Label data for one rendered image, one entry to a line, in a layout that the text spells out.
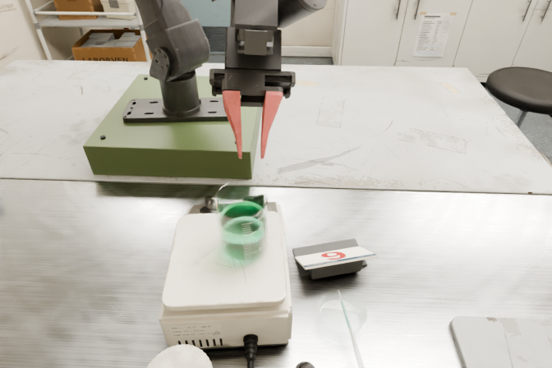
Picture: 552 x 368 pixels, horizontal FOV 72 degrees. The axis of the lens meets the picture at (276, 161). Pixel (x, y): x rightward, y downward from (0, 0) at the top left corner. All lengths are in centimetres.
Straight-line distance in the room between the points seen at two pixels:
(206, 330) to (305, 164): 35
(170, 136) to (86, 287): 26
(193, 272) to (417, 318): 26
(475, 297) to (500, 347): 7
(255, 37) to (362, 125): 43
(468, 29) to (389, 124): 224
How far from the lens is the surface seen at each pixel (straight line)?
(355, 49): 284
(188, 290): 39
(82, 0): 264
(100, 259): 57
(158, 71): 64
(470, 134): 83
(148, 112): 71
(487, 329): 51
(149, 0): 63
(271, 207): 52
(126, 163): 67
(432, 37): 293
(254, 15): 40
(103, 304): 52
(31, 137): 86
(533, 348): 52
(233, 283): 39
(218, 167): 62
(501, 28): 308
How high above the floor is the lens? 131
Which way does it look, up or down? 38 degrees down
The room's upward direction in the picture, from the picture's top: straight up
